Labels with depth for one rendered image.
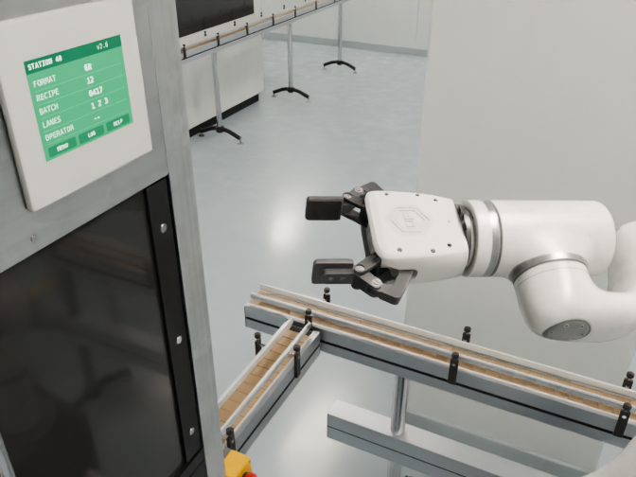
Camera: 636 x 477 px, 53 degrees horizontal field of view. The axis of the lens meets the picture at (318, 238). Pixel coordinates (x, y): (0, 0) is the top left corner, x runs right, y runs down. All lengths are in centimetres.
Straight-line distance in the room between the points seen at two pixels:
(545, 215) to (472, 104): 152
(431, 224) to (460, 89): 156
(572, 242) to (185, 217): 61
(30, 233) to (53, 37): 23
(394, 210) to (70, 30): 42
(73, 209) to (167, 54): 26
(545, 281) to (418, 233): 13
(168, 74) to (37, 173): 27
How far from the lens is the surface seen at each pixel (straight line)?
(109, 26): 85
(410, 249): 64
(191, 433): 128
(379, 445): 231
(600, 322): 69
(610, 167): 221
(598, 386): 198
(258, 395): 184
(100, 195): 89
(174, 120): 99
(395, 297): 62
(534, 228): 69
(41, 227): 83
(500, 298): 250
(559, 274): 68
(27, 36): 77
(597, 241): 73
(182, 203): 103
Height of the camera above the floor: 220
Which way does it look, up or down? 30 degrees down
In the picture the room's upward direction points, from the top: straight up
